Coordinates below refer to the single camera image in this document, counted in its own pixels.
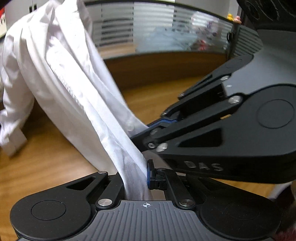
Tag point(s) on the frosted glass desk partition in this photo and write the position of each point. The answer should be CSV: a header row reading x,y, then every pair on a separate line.
x,y
136,27

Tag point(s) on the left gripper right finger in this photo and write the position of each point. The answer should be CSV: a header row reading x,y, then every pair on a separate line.
x,y
227,211

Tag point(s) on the white dress shirt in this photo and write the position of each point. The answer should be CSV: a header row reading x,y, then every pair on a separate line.
x,y
49,57

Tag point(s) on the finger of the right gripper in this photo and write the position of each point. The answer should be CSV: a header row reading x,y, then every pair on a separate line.
x,y
203,92
165,129

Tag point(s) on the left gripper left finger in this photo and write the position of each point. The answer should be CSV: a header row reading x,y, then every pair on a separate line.
x,y
65,210

